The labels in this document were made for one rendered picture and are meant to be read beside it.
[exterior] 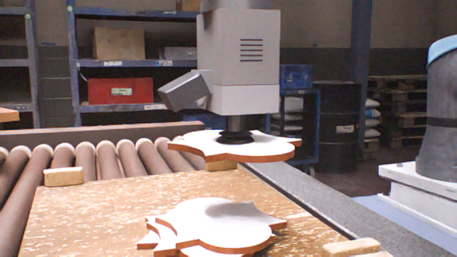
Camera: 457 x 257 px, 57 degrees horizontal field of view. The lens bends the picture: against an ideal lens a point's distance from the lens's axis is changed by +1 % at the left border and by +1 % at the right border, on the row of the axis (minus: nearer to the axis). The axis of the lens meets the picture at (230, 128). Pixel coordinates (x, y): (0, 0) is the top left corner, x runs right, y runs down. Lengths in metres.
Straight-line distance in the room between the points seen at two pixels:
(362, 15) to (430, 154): 4.12
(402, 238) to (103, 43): 4.15
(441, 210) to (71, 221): 0.55
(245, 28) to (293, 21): 5.33
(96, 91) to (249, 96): 4.10
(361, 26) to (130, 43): 2.45
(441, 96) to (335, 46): 5.30
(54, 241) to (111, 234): 0.06
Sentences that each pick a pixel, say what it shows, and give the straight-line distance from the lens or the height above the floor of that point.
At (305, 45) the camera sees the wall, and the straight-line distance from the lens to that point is 5.82.
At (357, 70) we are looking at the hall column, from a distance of 4.82.
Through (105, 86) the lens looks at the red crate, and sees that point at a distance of 4.50.
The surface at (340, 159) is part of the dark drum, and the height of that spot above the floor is 0.14.
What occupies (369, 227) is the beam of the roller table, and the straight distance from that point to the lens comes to 0.61.
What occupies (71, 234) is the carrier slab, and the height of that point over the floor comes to 0.94.
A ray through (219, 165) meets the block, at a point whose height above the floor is 0.95.
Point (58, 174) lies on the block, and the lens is 0.73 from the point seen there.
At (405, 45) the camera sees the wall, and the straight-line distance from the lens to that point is 6.71.
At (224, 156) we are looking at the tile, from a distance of 0.42.
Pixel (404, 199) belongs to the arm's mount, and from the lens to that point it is 0.82.
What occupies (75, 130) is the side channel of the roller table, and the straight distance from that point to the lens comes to 1.18.
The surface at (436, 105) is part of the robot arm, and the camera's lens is 0.77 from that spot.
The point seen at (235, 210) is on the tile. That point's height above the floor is 0.96.
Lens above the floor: 1.14
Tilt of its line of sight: 10 degrees down
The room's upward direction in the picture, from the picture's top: straight up
